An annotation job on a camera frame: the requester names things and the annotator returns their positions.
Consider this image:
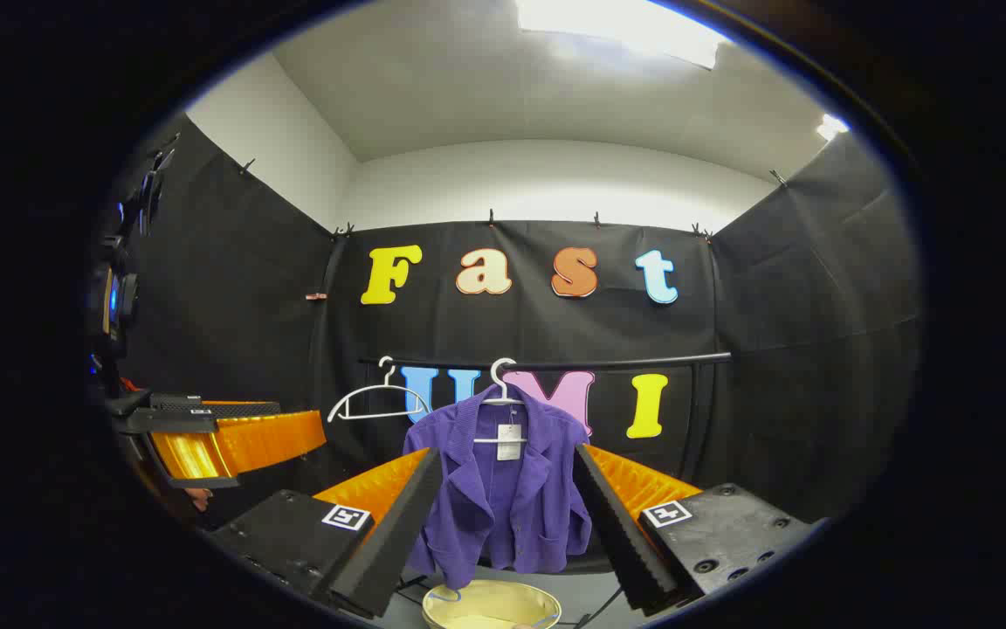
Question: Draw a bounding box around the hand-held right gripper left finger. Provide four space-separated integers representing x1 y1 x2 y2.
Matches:
204 447 444 619

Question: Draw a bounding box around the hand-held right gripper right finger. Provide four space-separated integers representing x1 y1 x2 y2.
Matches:
571 442 823 612

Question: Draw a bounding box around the purple knit jacket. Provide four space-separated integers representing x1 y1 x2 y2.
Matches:
403 384 593 591

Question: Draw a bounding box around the cream round laundry hamper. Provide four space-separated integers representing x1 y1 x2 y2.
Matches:
422 579 562 629

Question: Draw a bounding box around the white clothes hanger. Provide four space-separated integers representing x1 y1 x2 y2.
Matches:
474 358 528 444
327 356 432 425

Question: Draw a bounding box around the black backdrop cloth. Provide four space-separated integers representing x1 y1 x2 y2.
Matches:
119 114 923 525

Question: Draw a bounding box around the large ceiling light panel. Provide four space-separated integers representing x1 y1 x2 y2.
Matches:
516 0 722 69

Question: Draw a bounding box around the black clothes rail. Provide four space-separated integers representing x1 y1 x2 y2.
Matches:
359 351 734 481

